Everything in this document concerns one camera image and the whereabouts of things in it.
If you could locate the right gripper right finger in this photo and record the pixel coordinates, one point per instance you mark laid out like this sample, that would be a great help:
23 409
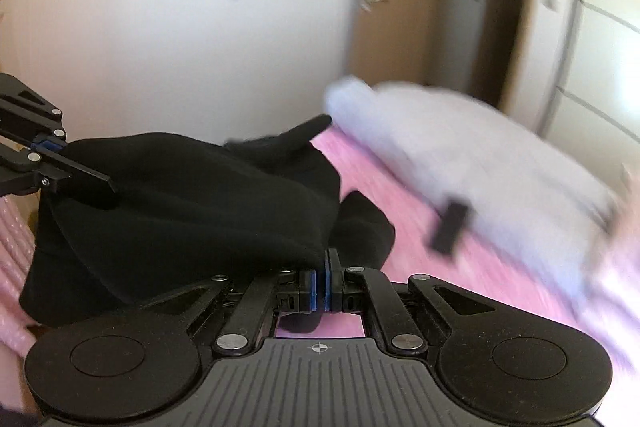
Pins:
400 317

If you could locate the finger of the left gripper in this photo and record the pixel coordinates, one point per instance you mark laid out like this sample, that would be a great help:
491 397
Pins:
25 115
27 170

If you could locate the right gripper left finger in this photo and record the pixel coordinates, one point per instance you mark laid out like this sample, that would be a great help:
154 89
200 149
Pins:
224 315

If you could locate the black zip jacket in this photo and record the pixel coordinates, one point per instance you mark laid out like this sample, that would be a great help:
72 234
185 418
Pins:
183 211

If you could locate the pink rose bed sheet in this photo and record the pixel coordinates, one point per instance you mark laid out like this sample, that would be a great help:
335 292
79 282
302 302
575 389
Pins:
476 266

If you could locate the small black remote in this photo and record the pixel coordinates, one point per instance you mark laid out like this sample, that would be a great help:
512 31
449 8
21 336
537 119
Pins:
450 227

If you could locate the lilac folded blanket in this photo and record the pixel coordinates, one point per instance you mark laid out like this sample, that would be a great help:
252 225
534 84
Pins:
534 204

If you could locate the white panelled wardrobe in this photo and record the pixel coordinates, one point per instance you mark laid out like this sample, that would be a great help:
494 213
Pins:
575 82

